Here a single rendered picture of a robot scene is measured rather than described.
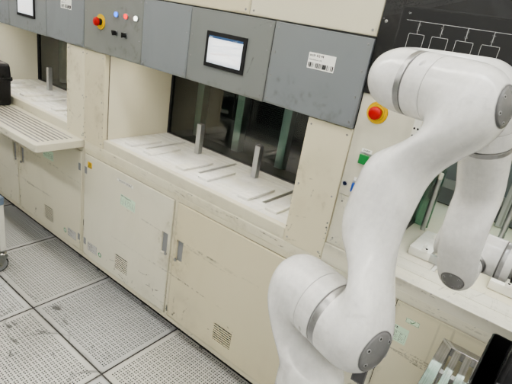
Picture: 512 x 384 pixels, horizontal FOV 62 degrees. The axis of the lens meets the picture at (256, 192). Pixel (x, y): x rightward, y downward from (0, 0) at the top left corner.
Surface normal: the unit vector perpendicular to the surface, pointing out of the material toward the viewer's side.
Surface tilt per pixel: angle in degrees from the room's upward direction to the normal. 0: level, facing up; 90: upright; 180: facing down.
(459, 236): 76
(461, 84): 67
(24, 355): 0
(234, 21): 90
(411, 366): 90
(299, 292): 58
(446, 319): 90
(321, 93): 90
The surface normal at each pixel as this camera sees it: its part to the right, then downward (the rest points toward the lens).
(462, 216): -0.61, -0.25
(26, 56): 0.78, 0.35
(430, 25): -0.61, 0.20
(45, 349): 0.16, -0.92
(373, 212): -0.38, 0.05
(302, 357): 0.20, -0.57
